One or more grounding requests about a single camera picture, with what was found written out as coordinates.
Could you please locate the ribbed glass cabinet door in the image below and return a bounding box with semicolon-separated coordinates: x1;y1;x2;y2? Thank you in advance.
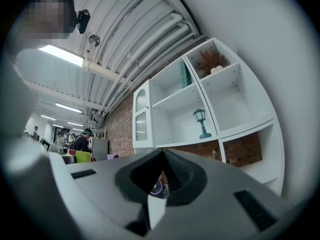
133;80;155;149

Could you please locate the person's head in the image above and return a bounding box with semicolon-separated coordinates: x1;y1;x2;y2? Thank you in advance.
14;0;77;50

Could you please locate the black head-worn camera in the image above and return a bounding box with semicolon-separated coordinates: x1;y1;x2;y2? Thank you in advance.
76;8;91;35

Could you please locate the bundle of white ceiling pipes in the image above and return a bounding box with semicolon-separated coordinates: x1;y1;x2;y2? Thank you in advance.
99;11;198;117

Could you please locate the yellow green box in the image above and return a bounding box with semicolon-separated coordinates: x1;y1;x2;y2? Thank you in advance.
66;150;92;164

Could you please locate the teal miniature street lantern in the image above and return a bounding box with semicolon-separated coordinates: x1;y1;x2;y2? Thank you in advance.
192;108;213;140

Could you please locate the dried reddish brown plant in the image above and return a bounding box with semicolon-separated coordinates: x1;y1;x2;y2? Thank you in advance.
193;47;230;77

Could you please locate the white table top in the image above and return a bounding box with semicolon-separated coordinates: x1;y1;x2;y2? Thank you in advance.
147;195;168;231

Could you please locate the white cabinet with glass door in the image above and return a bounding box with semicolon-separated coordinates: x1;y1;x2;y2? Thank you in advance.
132;37;286;196

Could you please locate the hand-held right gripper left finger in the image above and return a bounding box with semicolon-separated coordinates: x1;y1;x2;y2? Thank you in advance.
64;148;165;240

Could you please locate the round ceiling dome sensor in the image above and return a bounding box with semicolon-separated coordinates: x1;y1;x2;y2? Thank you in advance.
88;34;101;47

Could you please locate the purple round fan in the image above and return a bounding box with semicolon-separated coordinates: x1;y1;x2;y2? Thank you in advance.
149;178;166;197

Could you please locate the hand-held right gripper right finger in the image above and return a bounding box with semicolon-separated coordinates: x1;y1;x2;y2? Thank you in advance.
151;148;295;240

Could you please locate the teal box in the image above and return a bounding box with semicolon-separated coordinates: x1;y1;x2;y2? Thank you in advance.
179;60;193;89

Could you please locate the grey metal cabinet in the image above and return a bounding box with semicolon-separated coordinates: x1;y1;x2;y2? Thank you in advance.
91;137;109;161

